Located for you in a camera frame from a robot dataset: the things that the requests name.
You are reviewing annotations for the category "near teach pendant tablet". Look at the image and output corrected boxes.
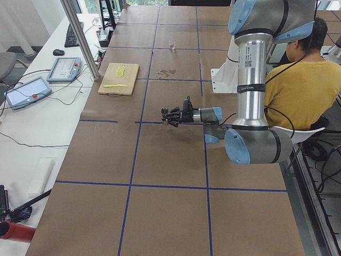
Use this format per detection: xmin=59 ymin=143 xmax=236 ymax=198
xmin=4 ymin=77 xmax=52 ymax=110

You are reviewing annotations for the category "black keyboard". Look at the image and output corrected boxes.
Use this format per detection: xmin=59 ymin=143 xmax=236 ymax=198
xmin=64 ymin=24 xmax=79 ymax=48

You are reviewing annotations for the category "yellow plastic knife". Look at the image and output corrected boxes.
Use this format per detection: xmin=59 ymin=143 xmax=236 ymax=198
xmin=103 ymin=84 xmax=128 ymax=88

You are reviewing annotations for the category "teach pendant tablet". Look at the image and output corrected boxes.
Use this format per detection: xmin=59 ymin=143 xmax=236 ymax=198
xmin=46 ymin=57 xmax=82 ymax=83
xmin=4 ymin=77 xmax=52 ymax=110

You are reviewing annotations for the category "aluminium frame post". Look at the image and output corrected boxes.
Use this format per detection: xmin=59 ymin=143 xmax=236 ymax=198
xmin=60 ymin=0 xmax=100 ymax=81

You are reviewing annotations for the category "red cylinder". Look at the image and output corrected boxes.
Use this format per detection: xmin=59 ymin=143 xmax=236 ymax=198
xmin=1 ymin=221 xmax=36 ymax=243

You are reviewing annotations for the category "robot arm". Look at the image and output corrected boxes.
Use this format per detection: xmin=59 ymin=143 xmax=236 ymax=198
xmin=161 ymin=1 xmax=316 ymax=164

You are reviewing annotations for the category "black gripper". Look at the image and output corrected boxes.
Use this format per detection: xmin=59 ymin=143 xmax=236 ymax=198
xmin=163 ymin=107 xmax=193 ymax=127

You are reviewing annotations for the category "black computer mouse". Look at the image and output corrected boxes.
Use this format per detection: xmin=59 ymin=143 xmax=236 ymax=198
xmin=53 ymin=49 xmax=65 ymax=56

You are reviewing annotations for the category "clear glass cup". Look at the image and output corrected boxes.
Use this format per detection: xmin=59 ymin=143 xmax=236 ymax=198
xmin=169 ymin=40 xmax=175 ymax=50

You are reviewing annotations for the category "far teach pendant tablet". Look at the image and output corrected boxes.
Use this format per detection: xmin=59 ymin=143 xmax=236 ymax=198
xmin=46 ymin=57 xmax=82 ymax=83

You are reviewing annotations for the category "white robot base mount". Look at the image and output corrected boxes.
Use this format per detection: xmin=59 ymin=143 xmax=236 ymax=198
xmin=210 ymin=35 xmax=239 ymax=93

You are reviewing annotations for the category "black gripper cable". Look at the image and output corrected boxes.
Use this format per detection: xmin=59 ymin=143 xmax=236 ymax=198
xmin=218 ymin=106 xmax=296 ymax=139

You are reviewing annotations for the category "person in yellow shirt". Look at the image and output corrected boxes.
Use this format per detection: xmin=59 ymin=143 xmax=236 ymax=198
xmin=264 ymin=18 xmax=340 ymax=130

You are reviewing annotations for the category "bamboo cutting board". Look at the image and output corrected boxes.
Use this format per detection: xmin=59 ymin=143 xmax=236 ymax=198
xmin=98 ymin=63 xmax=139 ymax=96

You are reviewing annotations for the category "steel double jigger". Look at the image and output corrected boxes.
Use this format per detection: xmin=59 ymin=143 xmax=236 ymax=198
xmin=161 ymin=108 xmax=169 ymax=125

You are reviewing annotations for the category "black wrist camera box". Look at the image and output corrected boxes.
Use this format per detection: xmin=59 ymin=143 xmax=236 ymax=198
xmin=183 ymin=96 xmax=193 ymax=111

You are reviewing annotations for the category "white chair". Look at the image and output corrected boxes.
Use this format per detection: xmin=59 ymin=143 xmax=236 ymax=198
xmin=270 ymin=125 xmax=326 ymax=175

